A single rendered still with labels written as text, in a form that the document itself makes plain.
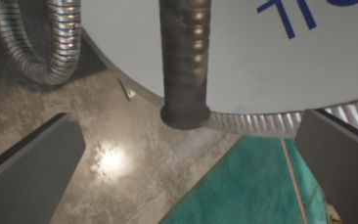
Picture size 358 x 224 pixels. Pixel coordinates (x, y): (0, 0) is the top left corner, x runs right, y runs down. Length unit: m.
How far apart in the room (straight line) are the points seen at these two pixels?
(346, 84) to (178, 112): 0.20
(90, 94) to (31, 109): 0.22
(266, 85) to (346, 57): 0.09
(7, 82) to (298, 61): 0.89
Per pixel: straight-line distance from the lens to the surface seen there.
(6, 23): 0.23
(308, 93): 0.30
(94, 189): 1.00
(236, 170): 1.62
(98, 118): 0.97
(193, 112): 0.15
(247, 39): 0.31
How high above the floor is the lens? 0.93
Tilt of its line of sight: 51 degrees down
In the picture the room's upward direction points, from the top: 85 degrees clockwise
